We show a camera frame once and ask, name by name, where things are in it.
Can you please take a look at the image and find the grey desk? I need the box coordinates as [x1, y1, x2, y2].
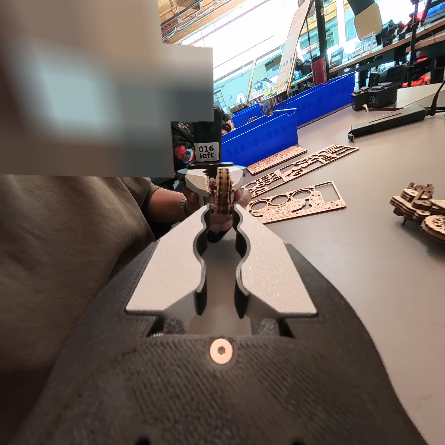
[240, 83, 445, 445]

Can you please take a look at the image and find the black power station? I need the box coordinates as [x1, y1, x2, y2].
[351, 82, 398, 111]

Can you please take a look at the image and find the black cable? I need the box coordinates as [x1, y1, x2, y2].
[426, 82, 445, 117]

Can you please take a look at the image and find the grey flat board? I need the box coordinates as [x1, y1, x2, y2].
[396, 82, 445, 108]

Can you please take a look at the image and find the wooden mechanical model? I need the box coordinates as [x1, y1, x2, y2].
[389, 182, 445, 242]

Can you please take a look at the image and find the long workbench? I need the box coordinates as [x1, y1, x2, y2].
[328, 21, 445, 75]

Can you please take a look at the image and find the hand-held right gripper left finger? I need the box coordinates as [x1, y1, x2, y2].
[125, 203, 213, 334]

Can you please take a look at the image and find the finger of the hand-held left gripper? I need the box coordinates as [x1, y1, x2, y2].
[184, 170, 213, 210]
[227, 168, 245, 192]

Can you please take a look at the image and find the long wooden cutout sheet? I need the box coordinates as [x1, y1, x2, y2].
[242, 144, 359, 190]

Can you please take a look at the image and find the wooden gear assembly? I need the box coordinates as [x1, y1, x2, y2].
[208, 167, 234, 217]

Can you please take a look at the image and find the black flat bar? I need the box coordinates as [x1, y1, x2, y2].
[349, 106, 427, 141]

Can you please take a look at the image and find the black tripod stand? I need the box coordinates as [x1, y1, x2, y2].
[410, 0, 432, 67]

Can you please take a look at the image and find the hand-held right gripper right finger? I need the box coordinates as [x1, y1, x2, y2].
[232, 204, 318, 334]

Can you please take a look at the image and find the small engraved wooden sheet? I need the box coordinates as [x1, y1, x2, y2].
[246, 146, 308, 175]

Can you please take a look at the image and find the person's left hand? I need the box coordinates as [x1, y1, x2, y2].
[182, 187, 252, 234]

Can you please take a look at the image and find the wooden sheet with round holes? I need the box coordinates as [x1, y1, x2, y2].
[248, 181, 347, 223]

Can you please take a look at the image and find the person's left forearm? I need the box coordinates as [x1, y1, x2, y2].
[148, 186, 186, 224]

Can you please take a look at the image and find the leaning plywood board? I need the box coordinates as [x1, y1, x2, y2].
[275, 0, 313, 96]

